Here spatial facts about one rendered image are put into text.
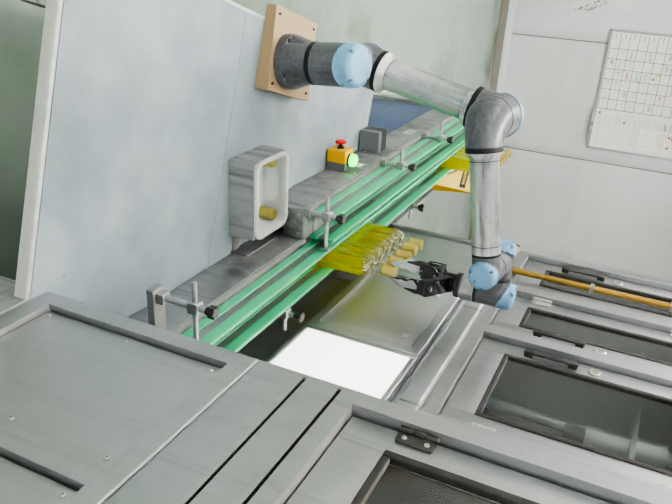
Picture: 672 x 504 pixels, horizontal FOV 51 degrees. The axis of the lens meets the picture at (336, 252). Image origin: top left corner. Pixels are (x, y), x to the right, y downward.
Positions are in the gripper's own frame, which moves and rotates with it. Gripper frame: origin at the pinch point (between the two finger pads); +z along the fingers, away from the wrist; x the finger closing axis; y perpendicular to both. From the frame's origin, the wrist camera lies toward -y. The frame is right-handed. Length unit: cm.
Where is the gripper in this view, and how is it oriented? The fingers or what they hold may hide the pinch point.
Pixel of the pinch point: (393, 271)
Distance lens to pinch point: 208.8
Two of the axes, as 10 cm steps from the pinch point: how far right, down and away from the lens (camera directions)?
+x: 1.0, -9.4, -3.2
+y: 4.2, -2.5, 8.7
